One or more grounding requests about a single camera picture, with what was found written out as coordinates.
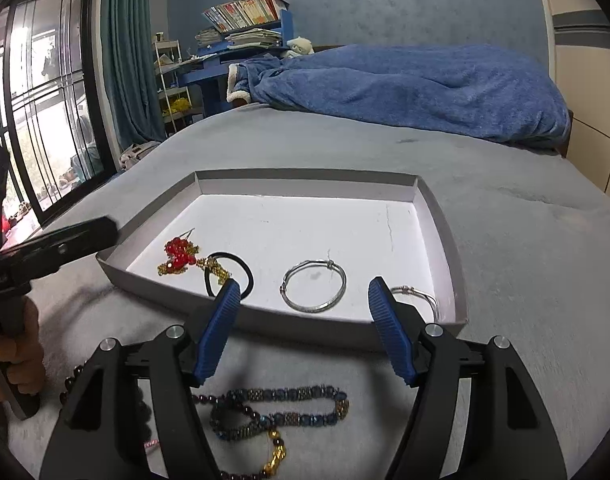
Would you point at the yellow bundle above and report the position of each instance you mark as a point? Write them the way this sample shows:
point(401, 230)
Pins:
point(177, 106)

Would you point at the stack of papers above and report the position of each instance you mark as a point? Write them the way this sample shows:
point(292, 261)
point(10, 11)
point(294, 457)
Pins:
point(250, 37)

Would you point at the red bead gold hair ornament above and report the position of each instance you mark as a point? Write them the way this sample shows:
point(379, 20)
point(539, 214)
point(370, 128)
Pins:
point(177, 251)

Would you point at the row of books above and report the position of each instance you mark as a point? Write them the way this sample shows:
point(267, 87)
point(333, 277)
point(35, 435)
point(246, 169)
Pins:
point(245, 10)

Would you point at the shallow grey cardboard box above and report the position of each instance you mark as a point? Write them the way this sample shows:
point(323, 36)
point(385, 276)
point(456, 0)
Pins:
point(285, 220)

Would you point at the blue desk with shelf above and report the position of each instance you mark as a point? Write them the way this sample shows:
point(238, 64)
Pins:
point(205, 77)

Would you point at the blue fleece blanket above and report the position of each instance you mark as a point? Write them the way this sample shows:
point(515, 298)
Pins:
point(410, 85)

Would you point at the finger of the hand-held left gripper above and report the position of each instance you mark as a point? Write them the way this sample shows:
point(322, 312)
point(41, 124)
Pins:
point(60, 247)

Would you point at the white plush toy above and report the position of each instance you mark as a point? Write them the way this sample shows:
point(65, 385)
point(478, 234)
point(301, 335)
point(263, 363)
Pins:
point(301, 46)

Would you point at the small pink trinket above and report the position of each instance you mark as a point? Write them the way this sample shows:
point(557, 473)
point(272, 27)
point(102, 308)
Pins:
point(151, 443)

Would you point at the person's left hand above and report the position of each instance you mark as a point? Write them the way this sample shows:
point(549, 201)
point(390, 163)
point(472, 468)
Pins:
point(31, 340)

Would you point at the teal curtain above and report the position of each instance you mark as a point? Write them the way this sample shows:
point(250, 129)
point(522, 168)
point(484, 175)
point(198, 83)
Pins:
point(130, 60)

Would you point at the black framed window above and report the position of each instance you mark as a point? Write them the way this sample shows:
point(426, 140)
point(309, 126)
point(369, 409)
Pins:
point(98, 85)

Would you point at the silver bangle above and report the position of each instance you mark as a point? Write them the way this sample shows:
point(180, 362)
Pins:
point(415, 290)
point(330, 263)

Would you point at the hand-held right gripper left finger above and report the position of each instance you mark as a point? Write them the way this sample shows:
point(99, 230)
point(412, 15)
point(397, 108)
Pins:
point(217, 332)

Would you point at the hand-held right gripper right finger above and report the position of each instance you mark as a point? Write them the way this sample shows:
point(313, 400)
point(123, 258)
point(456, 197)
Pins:
point(391, 335)

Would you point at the white storage rack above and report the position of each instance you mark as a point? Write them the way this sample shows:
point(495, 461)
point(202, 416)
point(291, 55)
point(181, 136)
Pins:
point(171, 60)

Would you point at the grey bed sheet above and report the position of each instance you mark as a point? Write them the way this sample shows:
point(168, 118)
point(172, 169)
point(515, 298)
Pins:
point(510, 260)

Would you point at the white bag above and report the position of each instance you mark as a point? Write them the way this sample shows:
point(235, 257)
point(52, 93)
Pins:
point(137, 152)

